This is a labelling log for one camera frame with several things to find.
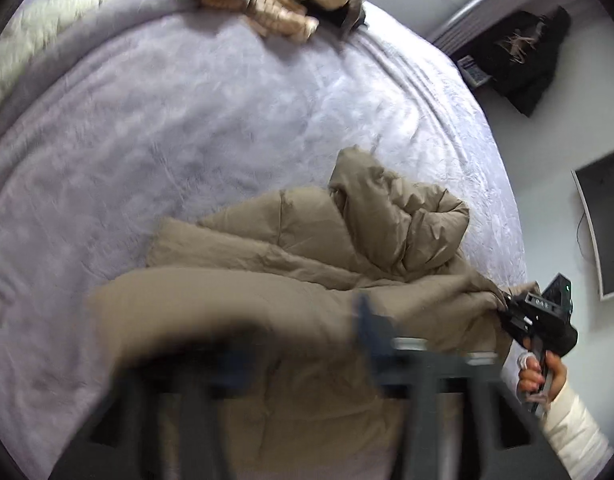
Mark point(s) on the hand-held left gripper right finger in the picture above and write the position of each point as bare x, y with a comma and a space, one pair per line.
369, 332

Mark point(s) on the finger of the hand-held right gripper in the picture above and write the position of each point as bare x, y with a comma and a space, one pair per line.
514, 315

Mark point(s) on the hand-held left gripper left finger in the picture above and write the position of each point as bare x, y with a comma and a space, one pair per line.
227, 365

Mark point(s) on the khaki puffer jacket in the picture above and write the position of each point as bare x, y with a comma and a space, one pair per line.
307, 280

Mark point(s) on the person's right forearm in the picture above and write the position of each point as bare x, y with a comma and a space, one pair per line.
574, 435

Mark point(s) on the person's right hand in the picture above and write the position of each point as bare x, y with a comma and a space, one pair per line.
537, 377

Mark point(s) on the lavender bed blanket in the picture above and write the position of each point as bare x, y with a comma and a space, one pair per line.
162, 135

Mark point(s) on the small framed picture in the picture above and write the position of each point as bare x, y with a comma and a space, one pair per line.
473, 71

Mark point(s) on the grey pleated curtain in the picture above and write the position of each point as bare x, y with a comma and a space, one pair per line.
467, 27

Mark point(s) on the dark garment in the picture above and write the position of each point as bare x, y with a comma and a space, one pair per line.
347, 17

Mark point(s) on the cream quilted garment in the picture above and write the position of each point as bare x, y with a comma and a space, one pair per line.
27, 40

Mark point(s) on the wall monitor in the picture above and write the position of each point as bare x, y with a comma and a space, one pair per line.
604, 225

